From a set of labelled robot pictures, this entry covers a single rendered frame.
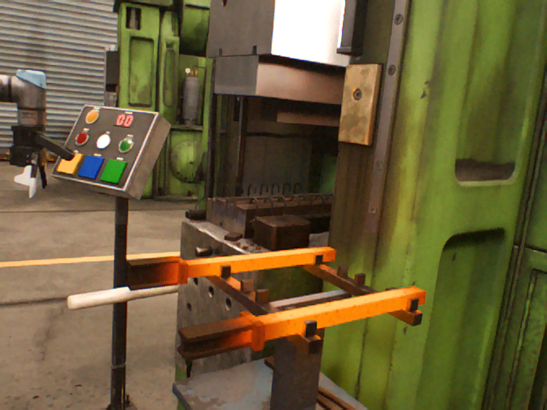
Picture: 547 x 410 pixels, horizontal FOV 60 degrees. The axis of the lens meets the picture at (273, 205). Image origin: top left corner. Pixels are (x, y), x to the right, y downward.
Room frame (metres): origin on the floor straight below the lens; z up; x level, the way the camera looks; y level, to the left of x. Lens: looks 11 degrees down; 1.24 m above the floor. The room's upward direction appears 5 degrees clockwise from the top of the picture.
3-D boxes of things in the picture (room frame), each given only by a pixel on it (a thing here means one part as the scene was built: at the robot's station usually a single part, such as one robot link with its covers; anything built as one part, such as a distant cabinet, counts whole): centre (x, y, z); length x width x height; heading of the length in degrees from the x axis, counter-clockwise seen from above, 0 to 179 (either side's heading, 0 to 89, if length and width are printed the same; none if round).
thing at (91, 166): (1.53, 0.60, 1.01); 0.07 x 0.05 x 0.07; 63
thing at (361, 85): (1.09, -0.17, 1.27); 0.09 x 0.02 x 0.17; 38
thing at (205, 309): (1.35, -0.08, 0.69); 0.56 x 0.38 x 0.45; 128
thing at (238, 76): (1.38, -0.04, 1.32); 0.42 x 0.20 x 0.10; 128
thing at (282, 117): (1.39, -0.08, 1.24); 0.30 x 0.07 x 0.06; 128
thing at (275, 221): (1.15, -0.03, 0.95); 0.12 x 0.08 x 0.06; 128
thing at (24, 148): (1.39, 0.72, 1.07); 0.09 x 0.08 x 0.12; 103
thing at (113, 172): (1.49, 0.51, 1.01); 0.07 x 0.05 x 0.07; 63
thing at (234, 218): (1.38, -0.04, 0.96); 0.42 x 0.20 x 0.09; 128
